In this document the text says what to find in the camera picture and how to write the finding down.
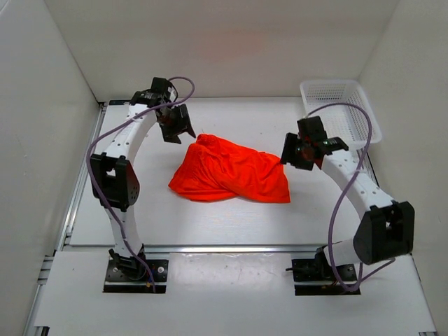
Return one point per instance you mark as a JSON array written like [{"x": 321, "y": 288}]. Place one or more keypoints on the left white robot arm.
[{"x": 111, "y": 156}]

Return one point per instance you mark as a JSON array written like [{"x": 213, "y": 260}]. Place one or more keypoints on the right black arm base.
[{"x": 314, "y": 277}]

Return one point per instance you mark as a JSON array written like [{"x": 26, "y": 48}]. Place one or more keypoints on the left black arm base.
[{"x": 128, "y": 275}]

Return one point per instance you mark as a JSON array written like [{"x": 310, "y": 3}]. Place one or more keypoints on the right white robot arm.
[{"x": 386, "y": 228}]

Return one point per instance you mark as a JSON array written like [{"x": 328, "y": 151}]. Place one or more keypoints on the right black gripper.
[{"x": 292, "y": 140}]

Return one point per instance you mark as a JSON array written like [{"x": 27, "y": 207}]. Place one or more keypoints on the white plastic basket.
[{"x": 347, "y": 113}]

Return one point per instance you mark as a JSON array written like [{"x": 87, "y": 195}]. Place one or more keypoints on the aluminium table rail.
[{"x": 251, "y": 248}]

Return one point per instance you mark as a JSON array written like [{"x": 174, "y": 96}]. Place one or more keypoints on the orange shorts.
[{"x": 215, "y": 169}]

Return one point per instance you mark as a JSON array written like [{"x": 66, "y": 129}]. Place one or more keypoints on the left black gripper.
[{"x": 170, "y": 135}]

